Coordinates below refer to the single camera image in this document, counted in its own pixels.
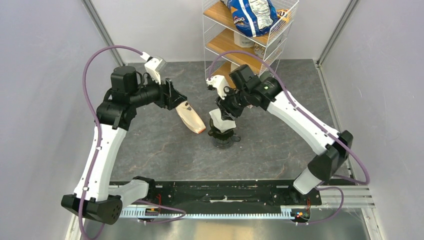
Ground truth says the white slotted cable duct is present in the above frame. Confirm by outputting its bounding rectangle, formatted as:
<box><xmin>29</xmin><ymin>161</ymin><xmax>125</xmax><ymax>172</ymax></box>
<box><xmin>120</xmin><ymin>205</ymin><xmax>309</xmax><ymax>220</ymax></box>

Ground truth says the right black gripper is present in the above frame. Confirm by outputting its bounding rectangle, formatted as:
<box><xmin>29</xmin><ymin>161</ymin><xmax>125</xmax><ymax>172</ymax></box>
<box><xmin>214</xmin><ymin>86</ymin><xmax>251</xmax><ymax>122</ymax></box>

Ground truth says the white paper coffee filter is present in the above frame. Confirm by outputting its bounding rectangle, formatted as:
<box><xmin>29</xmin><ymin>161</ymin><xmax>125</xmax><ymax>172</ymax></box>
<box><xmin>209</xmin><ymin>108</ymin><xmax>236</xmax><ymax>133</ymax></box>

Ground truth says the aluminium frame rail right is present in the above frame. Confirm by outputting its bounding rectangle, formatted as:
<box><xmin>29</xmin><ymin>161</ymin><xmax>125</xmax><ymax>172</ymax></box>
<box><xmin>315</xmin><ymin>0</ymin><xmax>360</xmax><ymax>68</ymax></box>

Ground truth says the orange M&M candy bag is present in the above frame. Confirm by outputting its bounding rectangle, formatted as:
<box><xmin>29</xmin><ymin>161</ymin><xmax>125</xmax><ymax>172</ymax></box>
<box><xmin>276</xmin><ymin>9</ymin><xmax>291</xmax><ymax>23</ymax></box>

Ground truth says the dark green coffee dripper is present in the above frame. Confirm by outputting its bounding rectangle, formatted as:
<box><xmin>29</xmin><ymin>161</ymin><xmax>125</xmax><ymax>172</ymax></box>
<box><xmin>207</xmin><ymin>126</ymin><xmax>234</xmax><ymax>141</ymax></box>

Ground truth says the white wire wooden shelf rack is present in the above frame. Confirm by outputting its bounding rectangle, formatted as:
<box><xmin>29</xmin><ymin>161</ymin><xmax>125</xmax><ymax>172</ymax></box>
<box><xmin>202</xmin><ymin>0</ymin><xmax>299</xmax><ymax>86</ymax></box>

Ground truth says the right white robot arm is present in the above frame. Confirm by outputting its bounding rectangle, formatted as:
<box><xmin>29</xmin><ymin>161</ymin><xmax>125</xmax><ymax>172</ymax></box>
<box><xmin>206</xmin><ymin>64</ymin><xmax>353</xmax><ymax>205</ymax></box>

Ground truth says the printed paper cup middle shelf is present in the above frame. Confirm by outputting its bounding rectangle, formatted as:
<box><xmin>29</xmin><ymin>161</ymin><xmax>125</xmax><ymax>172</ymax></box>
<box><xmin>253</xmin><ymin>42</ymin><xmax>266</xmax><ymax>59</ymax></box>

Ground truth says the aluminium frame rail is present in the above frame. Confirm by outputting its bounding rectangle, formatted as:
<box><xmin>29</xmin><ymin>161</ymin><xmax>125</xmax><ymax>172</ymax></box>
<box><xmin>81</xmin><ymin>0</ymin><xmax>126</xmax><ymax>66</ymax></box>
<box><xmin>315</xmin><ymin>0</ymin><xmax>360</xmax><ymax>68</ymax></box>

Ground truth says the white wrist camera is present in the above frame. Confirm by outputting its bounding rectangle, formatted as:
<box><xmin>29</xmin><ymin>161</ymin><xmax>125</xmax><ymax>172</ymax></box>
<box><xmin>205</xmin><ymin>75</ymin><xmax>230</xmax><ymax>100</ymax></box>
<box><xmin>140</xmin><ymin>51</ymin><xmax>167</xmax><ymax>85</ymax></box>

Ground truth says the aluminium frame rail left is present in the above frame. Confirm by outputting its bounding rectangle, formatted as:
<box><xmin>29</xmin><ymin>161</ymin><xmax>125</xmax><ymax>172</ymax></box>
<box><xmin>81</xmin><ymin>0</ymin><xmax>126</xmax><ymax>66</ymax></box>

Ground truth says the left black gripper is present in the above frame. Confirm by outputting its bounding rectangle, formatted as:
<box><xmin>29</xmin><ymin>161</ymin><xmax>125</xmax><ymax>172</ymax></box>
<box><xmin>129</xmin><ymin>70</ymin><xmax>188</xmax><ymax>111</ymax></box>

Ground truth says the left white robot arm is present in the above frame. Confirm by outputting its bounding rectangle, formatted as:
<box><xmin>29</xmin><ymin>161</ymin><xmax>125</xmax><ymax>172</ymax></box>
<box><xmin>61</xmin><ymin>66</ymin><xmax>187</xmax><ymax>225</ymax></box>

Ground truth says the white cup middle shelf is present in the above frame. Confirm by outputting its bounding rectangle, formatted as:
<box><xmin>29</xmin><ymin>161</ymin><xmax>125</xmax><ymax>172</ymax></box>
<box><xmin>233</xmin><ymin>32</ymin><xmax>255</xmax><ymax>48</ymax></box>

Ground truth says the blue Doritos chip bag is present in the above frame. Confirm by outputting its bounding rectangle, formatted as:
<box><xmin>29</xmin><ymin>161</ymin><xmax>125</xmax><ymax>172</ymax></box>
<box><xmin>221</xmin><ymin>0</ymin><xmax>279</xmax><ymax>37</ymax></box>

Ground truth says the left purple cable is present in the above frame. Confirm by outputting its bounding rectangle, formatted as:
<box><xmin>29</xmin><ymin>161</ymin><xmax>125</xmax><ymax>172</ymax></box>
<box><xmin>77</xmin><ymin>45</ymin><xmax>187</xmax><ymax>240</ymax></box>

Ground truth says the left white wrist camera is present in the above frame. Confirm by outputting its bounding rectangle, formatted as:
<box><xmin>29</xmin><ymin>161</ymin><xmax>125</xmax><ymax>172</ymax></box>
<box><xmin>140</xmin><ymin>51</ymin><xmax>167</xmax><ymax>85</ymax></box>

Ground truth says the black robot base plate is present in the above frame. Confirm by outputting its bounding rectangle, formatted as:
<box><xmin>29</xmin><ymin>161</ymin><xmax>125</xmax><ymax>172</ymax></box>
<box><xmin>153</xmin><ymin>179</ymin><xmax>323</xmax><ymax>214</ymax></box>

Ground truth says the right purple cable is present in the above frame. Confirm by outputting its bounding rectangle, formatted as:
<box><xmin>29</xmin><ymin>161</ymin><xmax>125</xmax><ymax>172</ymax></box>
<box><xmin>206</xmin><ymin>50</ymin><xmax>371</xmax><ymax>226</ymax></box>

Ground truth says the purple cable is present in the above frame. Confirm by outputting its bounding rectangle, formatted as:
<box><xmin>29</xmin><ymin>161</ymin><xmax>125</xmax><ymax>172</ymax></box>
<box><xmin>206</xmin><ymin>50</ymin><xmax>371</xmax><ymax>226</ymax></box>
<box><xmin>77</xmin><ymin>45</ymin><xmax>187</xmax><ymax>240</ymax></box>

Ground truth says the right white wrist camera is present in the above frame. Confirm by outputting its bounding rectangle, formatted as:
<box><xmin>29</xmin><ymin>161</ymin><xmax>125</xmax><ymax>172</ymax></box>
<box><xmin>205</xmin><ymin>75</ymin><xmax>230</xmax><ymax>100</ymax></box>

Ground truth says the coffee filter pack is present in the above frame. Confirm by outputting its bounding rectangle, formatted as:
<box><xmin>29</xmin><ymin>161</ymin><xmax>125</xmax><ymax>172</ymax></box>
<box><xmin>176</xmin><ymin>101</ymin><xmax>206</xmax><ymax>134</ymax></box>

